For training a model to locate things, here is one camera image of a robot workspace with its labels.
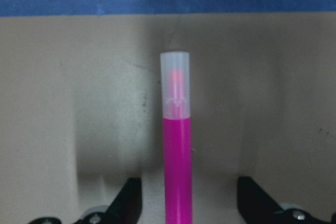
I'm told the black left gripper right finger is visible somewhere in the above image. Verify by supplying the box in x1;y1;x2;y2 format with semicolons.
237;176;289;224

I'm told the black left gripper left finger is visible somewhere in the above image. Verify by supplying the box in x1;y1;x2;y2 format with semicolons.
101;178;142;224

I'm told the pink highlighter pen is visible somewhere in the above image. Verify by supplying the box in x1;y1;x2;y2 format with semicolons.
160;51;193;223

